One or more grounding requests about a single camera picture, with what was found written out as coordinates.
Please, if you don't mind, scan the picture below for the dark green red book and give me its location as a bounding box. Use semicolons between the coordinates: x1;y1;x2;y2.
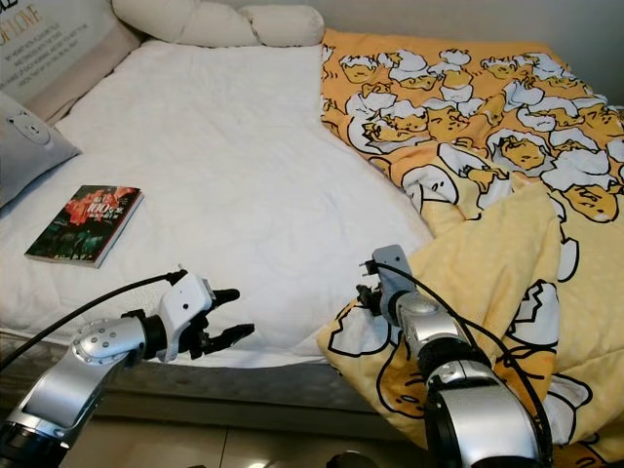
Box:
24;185;144;269

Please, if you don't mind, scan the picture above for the yellow cartoon print quilt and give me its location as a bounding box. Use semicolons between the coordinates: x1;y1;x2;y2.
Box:
317;29;624;468

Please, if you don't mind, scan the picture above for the grey bear face pillow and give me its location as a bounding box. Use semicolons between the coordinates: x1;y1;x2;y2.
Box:
0;93;81;206

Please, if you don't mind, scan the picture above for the beige bed base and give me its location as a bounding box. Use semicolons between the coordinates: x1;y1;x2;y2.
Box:
0;336;391;430

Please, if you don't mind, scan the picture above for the white quilted mattress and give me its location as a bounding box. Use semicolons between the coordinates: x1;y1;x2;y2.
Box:
0;39;435;367

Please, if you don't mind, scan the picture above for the beige knotted bolster pillow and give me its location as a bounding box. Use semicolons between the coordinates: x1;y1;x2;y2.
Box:
112;0;325;50

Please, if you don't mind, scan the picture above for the grey printed headboard cushion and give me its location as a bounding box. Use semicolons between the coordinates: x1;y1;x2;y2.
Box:
0;0;142;123

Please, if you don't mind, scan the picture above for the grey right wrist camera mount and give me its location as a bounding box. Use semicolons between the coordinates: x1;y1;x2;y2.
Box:
370;244;412;303

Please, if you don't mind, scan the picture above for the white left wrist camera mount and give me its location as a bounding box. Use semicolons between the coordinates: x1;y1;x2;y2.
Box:
156;271;217;360

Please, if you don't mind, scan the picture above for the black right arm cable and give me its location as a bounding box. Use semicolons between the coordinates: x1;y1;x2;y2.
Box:
369;255;547;459

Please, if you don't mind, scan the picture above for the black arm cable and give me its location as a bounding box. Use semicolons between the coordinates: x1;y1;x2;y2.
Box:
0;269;188;371
369;255;547;459

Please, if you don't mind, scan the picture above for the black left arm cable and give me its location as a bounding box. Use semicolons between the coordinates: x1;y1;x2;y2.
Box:
0;269;188;371

